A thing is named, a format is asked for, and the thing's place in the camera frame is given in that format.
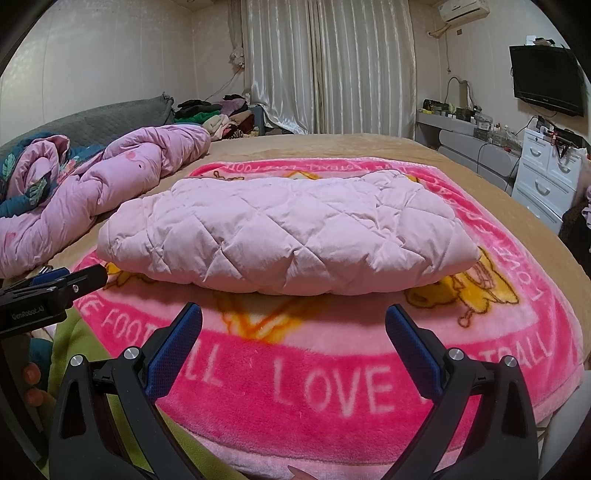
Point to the arched desk mirror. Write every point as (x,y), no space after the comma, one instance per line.
(464,90)

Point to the pink printed blanket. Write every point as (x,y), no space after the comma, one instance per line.
(323,383)

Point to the pile of clothes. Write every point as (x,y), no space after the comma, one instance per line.
(221,117)

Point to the person's left hand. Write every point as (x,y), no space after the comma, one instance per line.
(33,371)

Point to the grey desk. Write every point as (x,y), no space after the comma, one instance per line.
(438,122)

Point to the black wall television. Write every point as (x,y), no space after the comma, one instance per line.
(545,78)

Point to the pink duvet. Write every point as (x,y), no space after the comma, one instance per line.
(129,170)

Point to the grey quilted pillow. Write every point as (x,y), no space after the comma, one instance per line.
(92,122)

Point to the white air conditioner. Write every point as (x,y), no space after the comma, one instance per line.
(461,10)

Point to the tan bed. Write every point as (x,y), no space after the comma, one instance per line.
(323,145)

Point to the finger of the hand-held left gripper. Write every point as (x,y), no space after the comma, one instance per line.
(85,281)

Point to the purple cloth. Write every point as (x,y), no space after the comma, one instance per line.
(587,203)

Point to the dark clothes heap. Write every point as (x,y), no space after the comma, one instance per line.
(575,230)

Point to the white satin curtain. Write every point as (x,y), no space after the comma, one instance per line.
(332,64)

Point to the white wall ornament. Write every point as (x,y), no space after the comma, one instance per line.
(238,57)

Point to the pink quilted jacket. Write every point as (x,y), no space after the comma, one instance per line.
(286,230)

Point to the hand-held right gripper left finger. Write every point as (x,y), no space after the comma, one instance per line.
(178,341)

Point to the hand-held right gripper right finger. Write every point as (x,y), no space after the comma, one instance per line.
(413,341)

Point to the white drawer chest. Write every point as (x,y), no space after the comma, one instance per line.
(540,175)

